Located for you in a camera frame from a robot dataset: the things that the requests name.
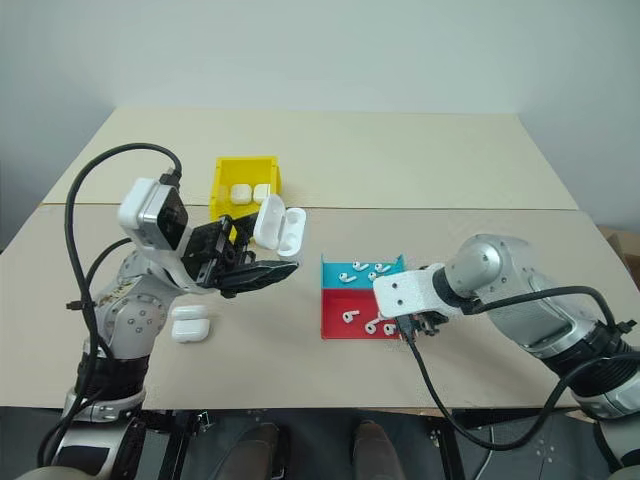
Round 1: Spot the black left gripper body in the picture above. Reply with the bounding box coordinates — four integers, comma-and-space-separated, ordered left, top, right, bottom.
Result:
181, 214, 261, 297

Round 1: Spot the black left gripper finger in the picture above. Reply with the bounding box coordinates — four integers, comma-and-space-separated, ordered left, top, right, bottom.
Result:
218, 258, 301, 300
232, 213, 261, 247

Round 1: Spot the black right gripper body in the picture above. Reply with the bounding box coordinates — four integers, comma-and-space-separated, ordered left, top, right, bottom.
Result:
397, 308, 450, 342

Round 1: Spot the yellow plastic bin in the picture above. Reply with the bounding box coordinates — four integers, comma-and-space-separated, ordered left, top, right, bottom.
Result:
208, 155, 288, 222

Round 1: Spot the teal plastic tray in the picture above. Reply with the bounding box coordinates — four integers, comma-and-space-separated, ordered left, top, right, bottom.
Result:
319, 253, 407, 292

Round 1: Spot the red plastic tray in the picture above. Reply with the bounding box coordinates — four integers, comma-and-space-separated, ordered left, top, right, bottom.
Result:
319, 288, 407, 343

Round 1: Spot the dark brown rounded shape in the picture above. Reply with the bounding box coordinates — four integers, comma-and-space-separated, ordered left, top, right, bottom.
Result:
353, 419, 397, 480
238, 423, 282, 480

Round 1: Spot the black dotted floor mat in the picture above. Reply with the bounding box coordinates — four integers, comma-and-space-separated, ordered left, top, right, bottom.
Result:
449, 414, 617, 480

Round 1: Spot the brown cardboard box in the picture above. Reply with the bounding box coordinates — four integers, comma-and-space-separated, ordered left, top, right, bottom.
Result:
597, 224, 640, 292

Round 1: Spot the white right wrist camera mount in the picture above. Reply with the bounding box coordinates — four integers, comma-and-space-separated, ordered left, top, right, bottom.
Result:
373, 263, 472, 321

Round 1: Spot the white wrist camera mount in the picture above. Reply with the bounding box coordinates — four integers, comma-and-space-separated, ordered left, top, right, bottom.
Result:
373, 263, 472, 321
117, 177, 202, 292

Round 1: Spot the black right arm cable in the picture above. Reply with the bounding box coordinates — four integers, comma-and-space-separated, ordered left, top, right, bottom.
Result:
397, 285, 634, 451

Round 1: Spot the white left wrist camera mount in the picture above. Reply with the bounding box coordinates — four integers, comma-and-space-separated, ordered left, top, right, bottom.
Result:
117, 177, 202, 292

